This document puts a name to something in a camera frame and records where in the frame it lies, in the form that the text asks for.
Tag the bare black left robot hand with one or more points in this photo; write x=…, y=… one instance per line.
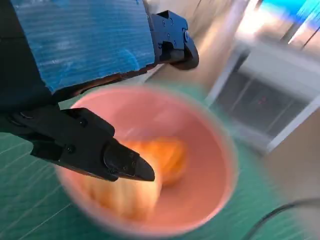
x=82, y=42

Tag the long orange toy bread loaf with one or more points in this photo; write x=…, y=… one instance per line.
x=125, y=200

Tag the pink bowl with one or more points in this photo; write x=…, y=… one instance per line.
x=200, y=150

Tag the green cutting mat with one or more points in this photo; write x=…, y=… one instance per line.
x=25, y=200

